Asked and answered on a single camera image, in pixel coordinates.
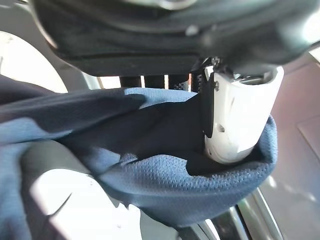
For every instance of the blue garment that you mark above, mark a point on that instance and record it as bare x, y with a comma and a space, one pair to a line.
162, 180

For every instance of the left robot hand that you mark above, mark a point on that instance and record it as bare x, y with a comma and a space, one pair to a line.
160, 37

